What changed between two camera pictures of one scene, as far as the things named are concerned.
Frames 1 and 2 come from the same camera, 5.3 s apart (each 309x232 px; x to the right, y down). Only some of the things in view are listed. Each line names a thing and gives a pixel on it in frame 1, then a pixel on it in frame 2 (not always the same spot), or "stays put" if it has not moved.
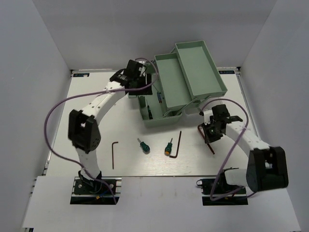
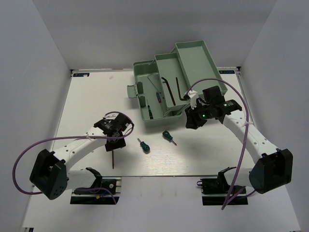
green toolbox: x=181 y=80 stays put
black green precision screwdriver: x=149 y=112 stays put
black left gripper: x=147 y=91 → x=110 y=146
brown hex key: x=199 y=128 → x=173 y=102
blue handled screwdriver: x=159 y=97 stays put
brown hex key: x=175 y=157 → x=186 y=97
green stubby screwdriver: x=145 y=148 stays put
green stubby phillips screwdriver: x=167 y=150 → x=166 y=134
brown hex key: x=112 y=153 stays put
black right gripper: x=209 y=137 → x=192 y=121
